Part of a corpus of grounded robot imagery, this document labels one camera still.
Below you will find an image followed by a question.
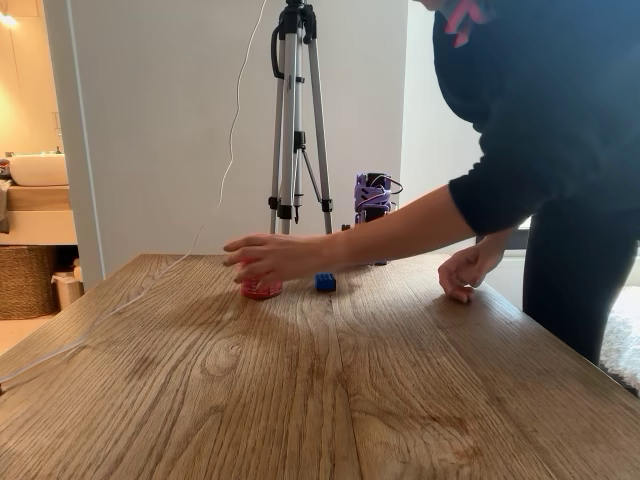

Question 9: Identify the red printed cup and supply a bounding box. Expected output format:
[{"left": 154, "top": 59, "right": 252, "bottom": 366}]
[{"left": 239, "top": 258, "right": 285, "bottom": 302}]

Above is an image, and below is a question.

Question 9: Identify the person's right forearm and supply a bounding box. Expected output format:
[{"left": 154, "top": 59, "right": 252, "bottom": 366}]
[{"left": 319, "top": 181, "right": 477, "bottom": 270}]

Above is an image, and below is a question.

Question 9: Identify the person's left forearm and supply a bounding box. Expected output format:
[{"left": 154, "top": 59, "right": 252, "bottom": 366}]
[{"left": 474, "top": 231, "right": 509, "bottom": 266}]

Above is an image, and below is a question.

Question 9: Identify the person's left hand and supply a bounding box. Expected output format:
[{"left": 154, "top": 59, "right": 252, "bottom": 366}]
[{"left": 437, "top": 243, "right": 495, "bottom": 305}]

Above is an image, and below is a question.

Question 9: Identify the person's right hand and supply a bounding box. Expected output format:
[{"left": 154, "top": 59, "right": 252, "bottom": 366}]
[{"left": 222, "top": 232, "right": 327, "bottom": 299}]

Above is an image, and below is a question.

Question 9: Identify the person's body in dark clothes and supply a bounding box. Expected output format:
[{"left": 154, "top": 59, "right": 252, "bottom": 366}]
[{"left": 432, "top": 0, "right": 640, "bottom": 369}]

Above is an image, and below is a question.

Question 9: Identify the white fluffy rug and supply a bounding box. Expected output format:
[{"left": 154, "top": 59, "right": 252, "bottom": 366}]
[{"left": 597, "top": 286, "right": 640, "bottom": 397}]

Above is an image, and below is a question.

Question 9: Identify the white bag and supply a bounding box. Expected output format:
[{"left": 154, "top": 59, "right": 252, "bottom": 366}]
[{"left": 51, "top": 258, "right": 86, "bottom": 312}]

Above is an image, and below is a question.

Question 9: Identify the white wash basin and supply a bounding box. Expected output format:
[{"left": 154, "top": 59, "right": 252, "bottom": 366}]
[{"left": 9, "top": 153, "right": 69, "bottom": 188}]

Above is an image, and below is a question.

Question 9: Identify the wooden vanity counter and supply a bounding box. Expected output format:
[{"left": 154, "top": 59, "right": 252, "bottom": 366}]
[{"left": 0, "top": 184, "right": 79, "bottom": 247}]

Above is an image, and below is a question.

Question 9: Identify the woven wicker basket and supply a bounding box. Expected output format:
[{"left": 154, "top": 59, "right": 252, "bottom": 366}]
[{"left": 0, "top": 244, "right": 59, "bottom": 322}]

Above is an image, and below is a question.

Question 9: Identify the grey towel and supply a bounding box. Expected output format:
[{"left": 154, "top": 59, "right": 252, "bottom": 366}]
[{"left": 0, "top": 178, "right": 13, "bottom": 235}]

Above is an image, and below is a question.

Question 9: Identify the silver camera tripod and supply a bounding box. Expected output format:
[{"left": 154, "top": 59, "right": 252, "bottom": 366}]
[{"left": 267, "top": 0, "right": 335, "bottom": 237}]

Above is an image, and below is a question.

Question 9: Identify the white cable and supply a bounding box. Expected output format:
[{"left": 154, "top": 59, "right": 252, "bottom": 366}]
[{"left": 0, "top": 0, "right": 268, "bottom": 389}]

